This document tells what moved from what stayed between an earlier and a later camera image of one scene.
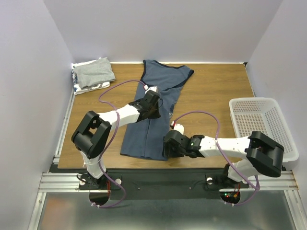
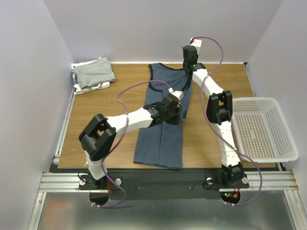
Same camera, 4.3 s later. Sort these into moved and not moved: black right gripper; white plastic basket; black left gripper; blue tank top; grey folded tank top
Moved: black left gripper; blue tank top; black right gripper
Not moved: white plastic basket; grey folded tank top
